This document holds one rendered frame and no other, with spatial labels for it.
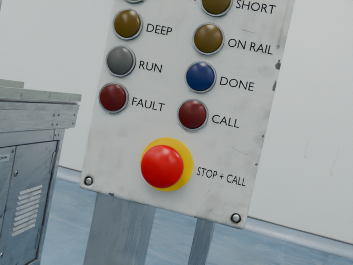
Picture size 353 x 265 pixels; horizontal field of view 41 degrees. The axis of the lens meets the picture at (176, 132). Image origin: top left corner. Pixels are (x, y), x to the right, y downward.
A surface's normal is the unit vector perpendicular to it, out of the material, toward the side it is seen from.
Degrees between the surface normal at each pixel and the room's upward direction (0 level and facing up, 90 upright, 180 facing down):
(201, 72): 87
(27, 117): 90
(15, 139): 90
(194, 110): 87
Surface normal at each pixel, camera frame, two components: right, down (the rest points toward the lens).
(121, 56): -0.17, -0.01
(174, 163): 0.22, -0.06
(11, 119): 0.96, 0.22
